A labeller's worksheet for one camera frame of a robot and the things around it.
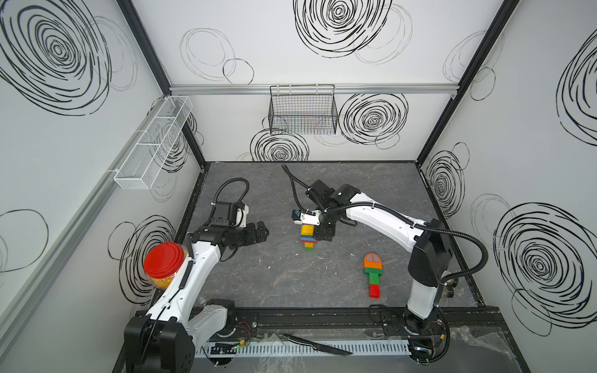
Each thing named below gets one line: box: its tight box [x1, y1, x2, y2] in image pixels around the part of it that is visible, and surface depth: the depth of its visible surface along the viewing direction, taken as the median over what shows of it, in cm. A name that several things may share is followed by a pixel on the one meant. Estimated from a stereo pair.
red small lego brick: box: [368, 283, 382, 300], surface depth 81 cm
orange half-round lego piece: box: [364, 252, 382, 263], surface depth 87 cm
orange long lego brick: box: [363, 261, 383, 269], surface depth 86 cm
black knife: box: [283, 333, 354, 356], surface depth 72 cm
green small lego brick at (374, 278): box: [369, 271, 380, 286], surface depth 83 cm
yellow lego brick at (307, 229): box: [300, 224, 315, 236], surface depth 82 cm
